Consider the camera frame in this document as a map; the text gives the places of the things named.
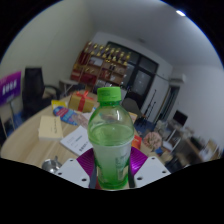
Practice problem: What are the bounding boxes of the blue printed booklet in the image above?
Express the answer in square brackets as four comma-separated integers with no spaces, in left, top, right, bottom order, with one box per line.
[53,106,81,126]

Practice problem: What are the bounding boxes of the white booklet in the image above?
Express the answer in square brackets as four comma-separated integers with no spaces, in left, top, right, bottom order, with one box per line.
[59,125,94,157]

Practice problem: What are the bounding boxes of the white air conditioner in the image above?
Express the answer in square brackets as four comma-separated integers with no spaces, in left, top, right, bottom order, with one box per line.
[168,73,187,84]

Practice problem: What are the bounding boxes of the black framed glass door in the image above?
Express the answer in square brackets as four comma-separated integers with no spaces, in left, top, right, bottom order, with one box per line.
[107,41,159,101]

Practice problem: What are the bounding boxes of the orange yellow book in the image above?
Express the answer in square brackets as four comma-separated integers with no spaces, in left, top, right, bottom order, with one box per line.
[131,134,144,151]

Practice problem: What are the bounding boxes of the brown armchair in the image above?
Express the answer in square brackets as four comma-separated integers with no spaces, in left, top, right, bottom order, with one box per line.
[121,97,143,118]

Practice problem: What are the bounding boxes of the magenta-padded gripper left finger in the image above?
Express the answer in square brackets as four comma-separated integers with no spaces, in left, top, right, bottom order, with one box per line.
[54,147,98,189]

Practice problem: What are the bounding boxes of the purple sign board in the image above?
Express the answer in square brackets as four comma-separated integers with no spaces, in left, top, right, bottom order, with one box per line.
[0,70,23,107]

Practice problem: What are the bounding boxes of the black office chair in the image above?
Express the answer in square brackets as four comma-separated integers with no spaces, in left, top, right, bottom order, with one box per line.
[21,67,63,118]

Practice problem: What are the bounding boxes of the small beige book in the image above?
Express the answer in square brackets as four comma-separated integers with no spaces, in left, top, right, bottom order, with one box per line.
[37,115,64,141]

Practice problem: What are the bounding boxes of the wooden shelf unit with trophies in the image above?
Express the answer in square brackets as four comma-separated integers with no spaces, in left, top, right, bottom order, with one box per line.
[70,40,133,88]

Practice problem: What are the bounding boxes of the green drink bottle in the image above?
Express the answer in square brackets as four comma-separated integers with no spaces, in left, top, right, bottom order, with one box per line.
[87,86,136,191]

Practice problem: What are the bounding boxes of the ceiling light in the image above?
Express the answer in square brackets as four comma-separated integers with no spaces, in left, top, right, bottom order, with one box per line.
[175,9,187,18]

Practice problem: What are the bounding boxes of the small steel cup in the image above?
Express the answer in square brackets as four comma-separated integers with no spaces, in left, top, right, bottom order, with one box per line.
[41,156,64,174]

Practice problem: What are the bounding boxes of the yellow booklet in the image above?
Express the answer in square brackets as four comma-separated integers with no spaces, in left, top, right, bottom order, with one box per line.
[51,99,68,110]

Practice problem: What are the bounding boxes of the pink flowers in white pot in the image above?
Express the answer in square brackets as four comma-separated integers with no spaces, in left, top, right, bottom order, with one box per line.
[143,131,163,151]

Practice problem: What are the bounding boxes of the black computer monitor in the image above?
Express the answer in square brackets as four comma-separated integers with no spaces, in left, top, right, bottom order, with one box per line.
[173,109,189,128]

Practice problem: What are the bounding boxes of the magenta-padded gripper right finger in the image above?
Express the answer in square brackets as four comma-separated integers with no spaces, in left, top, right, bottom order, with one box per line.
[128,146,172,188]

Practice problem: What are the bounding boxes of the black tripod stand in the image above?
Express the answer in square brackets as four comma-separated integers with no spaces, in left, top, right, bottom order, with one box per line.
[143,89,158,121]

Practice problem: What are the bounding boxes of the yellow gift box red ribbon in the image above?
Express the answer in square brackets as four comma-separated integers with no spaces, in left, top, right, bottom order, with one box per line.
[67,90,96,114]

